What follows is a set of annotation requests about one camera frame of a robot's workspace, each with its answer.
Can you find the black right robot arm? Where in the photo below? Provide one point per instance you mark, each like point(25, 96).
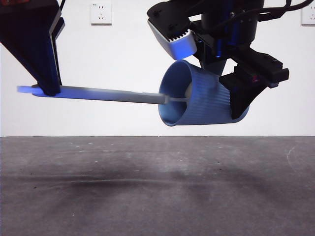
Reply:
point(248, 7)

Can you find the white wall power socket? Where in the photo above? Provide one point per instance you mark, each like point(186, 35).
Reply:
point(101, 14)
point(309, 17)

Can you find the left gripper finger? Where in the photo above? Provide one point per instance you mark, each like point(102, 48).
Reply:
point(27, 37)
point(57, 29)

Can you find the pale grey right wrist camera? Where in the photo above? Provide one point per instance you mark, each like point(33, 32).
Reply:
point(179, 46)

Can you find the blue ribbed plastic cup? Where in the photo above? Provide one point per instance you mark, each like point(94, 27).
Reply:
point(204, 103)

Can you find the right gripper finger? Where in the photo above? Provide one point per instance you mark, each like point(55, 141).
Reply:
point(212, 66)
point(242, 96)

